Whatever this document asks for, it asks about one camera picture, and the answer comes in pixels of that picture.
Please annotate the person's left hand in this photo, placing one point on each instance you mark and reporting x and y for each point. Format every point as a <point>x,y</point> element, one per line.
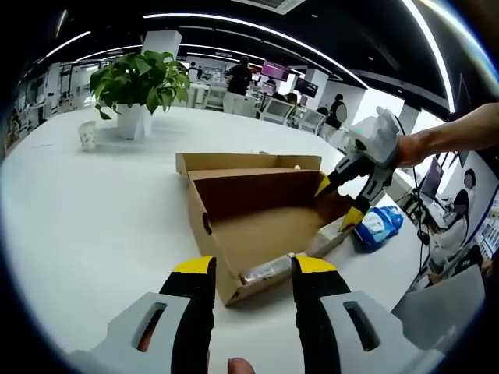
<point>241,367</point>

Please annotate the grey chair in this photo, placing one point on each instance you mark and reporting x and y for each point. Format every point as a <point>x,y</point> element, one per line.
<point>436,308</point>

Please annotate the blue wipes pack soft item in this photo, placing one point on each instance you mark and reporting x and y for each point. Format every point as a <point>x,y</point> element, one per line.
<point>378,228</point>

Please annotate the ceiling air conditioner vent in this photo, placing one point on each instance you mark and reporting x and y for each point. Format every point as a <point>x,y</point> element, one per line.
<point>269,4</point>

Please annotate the purple wall screen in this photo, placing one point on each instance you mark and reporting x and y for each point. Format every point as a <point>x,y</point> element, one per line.
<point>276,70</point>

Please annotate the dark computer monitor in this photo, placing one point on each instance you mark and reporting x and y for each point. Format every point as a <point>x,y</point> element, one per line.
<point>430,181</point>

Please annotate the brown cardboard shoe box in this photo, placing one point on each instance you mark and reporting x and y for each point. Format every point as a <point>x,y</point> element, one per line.
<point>257,230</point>

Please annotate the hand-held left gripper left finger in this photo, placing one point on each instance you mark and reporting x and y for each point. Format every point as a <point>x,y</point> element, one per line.
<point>187,311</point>

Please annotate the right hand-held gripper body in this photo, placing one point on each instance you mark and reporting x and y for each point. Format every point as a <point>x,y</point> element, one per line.
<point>376,140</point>

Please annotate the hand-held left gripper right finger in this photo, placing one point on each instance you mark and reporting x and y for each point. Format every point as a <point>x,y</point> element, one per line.
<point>319,311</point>

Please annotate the small patterned paper cup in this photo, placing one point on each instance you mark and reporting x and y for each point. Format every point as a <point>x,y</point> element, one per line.
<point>87,136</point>

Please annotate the clear pump bottle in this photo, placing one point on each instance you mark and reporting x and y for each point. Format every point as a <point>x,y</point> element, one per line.
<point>269,269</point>

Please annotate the potted green plant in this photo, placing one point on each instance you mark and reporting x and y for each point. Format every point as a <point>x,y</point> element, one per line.
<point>136,82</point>

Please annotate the white blue poster board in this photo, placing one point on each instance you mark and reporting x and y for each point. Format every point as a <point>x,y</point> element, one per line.
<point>492,230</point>

